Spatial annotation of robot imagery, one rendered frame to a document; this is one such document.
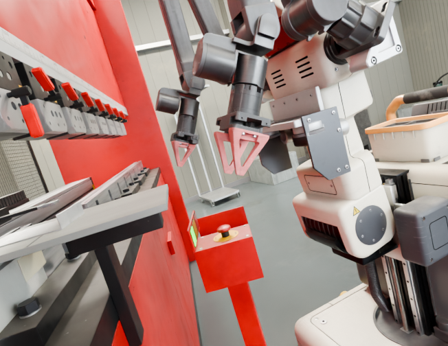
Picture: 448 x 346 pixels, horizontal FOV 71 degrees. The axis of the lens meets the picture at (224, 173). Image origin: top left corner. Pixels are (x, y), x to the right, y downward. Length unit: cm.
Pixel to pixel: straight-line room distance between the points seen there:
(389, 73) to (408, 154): 647
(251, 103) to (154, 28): 481
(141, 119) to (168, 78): 253
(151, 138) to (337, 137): 205
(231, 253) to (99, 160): 201
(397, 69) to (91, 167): 644
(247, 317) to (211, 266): 23
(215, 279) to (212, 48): 58
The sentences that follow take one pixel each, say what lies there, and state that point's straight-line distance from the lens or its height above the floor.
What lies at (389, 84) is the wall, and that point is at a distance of 749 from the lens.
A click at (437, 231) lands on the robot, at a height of 69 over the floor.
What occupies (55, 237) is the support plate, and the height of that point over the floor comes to 100.
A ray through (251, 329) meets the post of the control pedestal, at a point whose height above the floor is 48.
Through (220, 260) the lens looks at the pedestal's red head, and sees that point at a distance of 86.
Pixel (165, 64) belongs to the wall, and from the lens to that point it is 518.
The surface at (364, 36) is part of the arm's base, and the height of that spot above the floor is 116.
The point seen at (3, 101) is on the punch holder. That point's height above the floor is 123.
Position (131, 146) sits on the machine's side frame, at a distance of 268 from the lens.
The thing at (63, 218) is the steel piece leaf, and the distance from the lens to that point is 52.
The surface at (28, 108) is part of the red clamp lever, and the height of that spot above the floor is 121.
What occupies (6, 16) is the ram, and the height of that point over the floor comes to 144.
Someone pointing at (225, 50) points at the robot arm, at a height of 119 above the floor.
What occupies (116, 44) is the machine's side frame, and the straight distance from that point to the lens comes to 279.
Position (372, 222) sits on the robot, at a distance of 90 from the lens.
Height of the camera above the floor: 108
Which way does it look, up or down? 9 degrees down
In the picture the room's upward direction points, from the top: 16 degrees counter-clockwise
